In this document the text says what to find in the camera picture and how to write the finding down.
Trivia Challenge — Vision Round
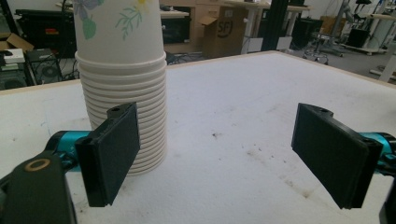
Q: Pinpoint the open brown cardboard box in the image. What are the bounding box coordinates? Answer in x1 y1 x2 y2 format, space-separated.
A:
0 32 35 52

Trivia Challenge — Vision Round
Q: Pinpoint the stack of paper cups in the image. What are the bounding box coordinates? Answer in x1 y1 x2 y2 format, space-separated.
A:
72 0 168 177

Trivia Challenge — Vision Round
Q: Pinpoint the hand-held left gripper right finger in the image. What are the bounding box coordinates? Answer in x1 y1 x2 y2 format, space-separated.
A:
290 102 384 210

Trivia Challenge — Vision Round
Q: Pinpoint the black metal frame post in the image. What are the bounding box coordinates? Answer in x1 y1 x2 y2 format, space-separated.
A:
261 0 290 52

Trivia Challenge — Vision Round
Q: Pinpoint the small white box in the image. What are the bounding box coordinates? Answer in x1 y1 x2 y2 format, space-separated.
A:
3 49 26 65

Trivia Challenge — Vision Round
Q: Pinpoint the black computer tower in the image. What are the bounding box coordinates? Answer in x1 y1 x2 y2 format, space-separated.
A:
24 48 64 86

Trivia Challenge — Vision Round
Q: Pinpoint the white foam mat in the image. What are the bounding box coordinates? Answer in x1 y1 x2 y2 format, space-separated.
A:
0 50 396 224

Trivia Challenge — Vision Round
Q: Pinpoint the chrome stool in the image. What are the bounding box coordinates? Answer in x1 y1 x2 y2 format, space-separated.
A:
303 31 330 65

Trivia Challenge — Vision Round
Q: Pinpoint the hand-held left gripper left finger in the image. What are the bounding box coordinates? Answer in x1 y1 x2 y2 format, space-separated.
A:
74 102 142 208

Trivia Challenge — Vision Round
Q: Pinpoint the white standing desk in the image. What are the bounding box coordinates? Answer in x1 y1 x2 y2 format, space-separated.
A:
337 12 396 83

